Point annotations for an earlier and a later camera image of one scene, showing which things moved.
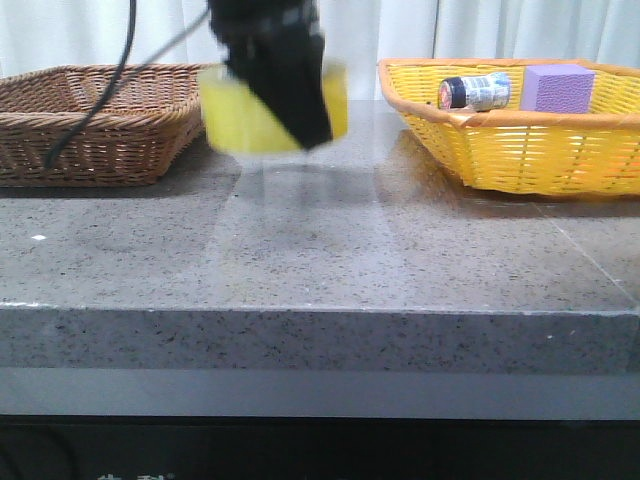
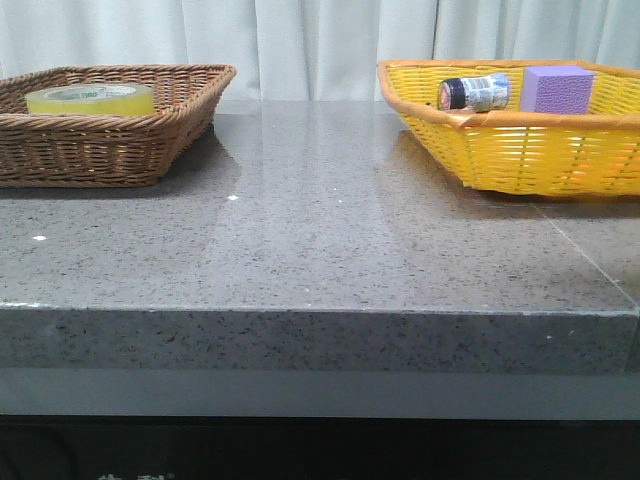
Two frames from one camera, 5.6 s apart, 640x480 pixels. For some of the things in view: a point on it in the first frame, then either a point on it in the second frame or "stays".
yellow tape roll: [233, 117] -> [92, 100]
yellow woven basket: [568, 154] stays
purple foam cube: [557, 89] stays
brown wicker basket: [145, 133] stays
